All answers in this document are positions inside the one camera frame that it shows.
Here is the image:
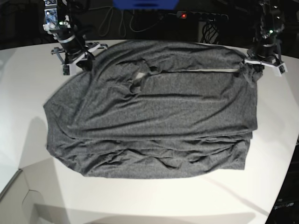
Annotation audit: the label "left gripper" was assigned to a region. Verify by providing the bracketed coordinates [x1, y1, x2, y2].
[244, 38, 284, 73]

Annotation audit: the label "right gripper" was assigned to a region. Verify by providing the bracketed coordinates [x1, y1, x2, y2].
[51, 35, 107, 68]

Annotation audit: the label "grey t-shirt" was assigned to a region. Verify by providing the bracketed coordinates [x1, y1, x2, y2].
[43, 40, 264, 180]

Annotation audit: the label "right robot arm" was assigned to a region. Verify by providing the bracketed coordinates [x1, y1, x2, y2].
[43, 0, 264, 76]

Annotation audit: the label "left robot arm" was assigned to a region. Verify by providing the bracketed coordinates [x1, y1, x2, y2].
[109, 0, 286, 75]

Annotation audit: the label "black power strip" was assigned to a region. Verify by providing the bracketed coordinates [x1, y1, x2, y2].
[175, 11, 229, 21]

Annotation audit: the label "blue box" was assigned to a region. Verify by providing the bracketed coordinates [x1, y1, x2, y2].
[113, 0, 179, 10]

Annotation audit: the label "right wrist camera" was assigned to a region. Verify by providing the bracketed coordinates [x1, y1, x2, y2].
[62, 63, 77, 76]

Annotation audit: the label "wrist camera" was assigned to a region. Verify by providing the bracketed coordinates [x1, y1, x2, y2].
[274, 63, 288, 77]
[62, 63, 77, 76]

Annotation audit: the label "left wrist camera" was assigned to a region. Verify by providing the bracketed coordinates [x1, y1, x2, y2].
[274, 63, 288, 77]

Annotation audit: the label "black cable bundle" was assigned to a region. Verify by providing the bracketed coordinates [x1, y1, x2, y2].
[200, 20, 221, 44]

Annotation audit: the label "white floor cables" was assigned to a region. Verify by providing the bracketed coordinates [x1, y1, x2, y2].
[88, 6, 164, 37]

